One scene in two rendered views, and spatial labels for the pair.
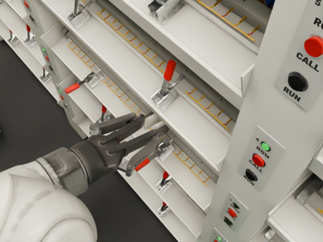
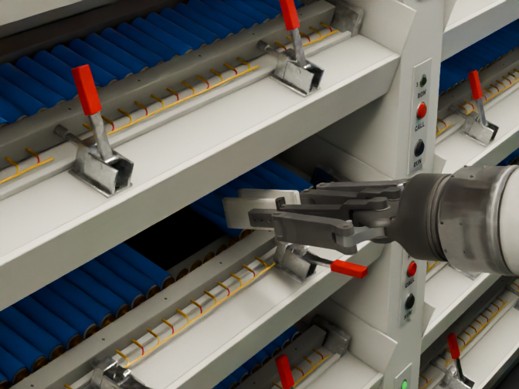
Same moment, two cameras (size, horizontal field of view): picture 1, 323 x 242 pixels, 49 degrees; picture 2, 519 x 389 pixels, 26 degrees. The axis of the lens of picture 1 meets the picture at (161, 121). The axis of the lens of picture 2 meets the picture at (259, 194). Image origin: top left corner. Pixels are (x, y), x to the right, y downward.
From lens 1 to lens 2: 116 cm
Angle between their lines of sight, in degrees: 78
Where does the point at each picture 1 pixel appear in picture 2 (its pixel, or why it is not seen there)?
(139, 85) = (274, 109)
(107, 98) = (173, 367)
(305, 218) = not seen: hidden behind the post
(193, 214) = (337, 379)
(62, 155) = (466, 176)
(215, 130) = (338, 48)
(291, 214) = not seen: hidden behind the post
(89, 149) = (425, 175)
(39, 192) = not seen: outside the picture
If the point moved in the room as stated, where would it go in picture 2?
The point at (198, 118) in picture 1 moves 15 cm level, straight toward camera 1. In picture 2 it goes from (322, 59) to (474, 55)
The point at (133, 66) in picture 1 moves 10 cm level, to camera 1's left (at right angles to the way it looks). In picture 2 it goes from (233, 112) to (263, 154)
